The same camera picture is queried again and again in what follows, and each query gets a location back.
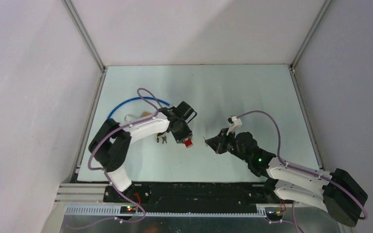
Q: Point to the silver key pair front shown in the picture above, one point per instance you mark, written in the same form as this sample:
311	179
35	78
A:
161	138

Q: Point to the left aluminium frame post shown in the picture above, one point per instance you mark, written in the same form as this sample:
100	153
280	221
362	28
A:
87	40

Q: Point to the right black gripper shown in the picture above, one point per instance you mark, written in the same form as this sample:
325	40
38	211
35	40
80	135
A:
217	142

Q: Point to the aluminium frame post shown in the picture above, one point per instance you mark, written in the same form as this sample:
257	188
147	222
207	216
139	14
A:
293	68
87	40

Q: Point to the red cable padlock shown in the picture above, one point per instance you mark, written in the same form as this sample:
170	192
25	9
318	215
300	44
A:
188	142

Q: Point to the right aluminium frame post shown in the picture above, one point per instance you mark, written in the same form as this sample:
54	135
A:
293	68

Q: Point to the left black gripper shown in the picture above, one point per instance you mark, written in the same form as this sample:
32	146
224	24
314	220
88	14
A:
186	133

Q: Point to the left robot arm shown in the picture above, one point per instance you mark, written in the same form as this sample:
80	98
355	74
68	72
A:
111	143

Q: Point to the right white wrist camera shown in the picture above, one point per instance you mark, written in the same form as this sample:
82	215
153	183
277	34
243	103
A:
234	123

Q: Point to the brass padlock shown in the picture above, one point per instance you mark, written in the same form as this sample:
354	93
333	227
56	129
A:
131	117

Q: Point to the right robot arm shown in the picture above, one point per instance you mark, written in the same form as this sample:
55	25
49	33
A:
336	193

